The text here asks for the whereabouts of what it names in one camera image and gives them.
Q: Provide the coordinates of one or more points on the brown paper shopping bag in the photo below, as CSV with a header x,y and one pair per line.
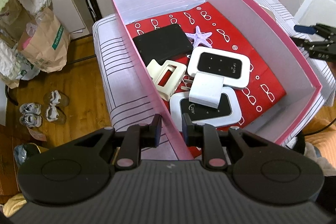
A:
x,y
45,42

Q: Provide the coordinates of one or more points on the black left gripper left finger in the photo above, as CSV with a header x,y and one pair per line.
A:
x,y
133,140

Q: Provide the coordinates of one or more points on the pink cardboard storage box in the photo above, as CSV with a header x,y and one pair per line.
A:
x,y
269,40

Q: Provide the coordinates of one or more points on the striped white tablecloth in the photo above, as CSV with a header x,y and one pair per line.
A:
x,y
128,104

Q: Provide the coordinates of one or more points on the cream plastic hair claw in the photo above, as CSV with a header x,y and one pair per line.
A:
x,y
166,77

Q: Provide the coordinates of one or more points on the white pocket router with logo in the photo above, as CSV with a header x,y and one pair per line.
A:
x,y
227,113

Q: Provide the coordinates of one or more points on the white pocket wifi router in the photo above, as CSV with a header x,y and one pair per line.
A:
x,y
233,67

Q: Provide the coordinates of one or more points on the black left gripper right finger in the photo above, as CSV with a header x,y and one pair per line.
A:
x,y
205,137

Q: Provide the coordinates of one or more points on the white usb charger plug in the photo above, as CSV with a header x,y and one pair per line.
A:
x,y
206,90

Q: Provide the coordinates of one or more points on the black rectangular case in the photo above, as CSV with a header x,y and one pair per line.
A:
x,y
166,43

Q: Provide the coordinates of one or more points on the red glasses-print flat box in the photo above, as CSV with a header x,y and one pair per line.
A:
x,y
264,89

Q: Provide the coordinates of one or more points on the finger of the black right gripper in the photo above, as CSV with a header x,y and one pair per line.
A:
x,y
305,29

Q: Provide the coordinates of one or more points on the pale starfish ornament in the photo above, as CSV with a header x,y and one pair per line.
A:
x,y
200,38

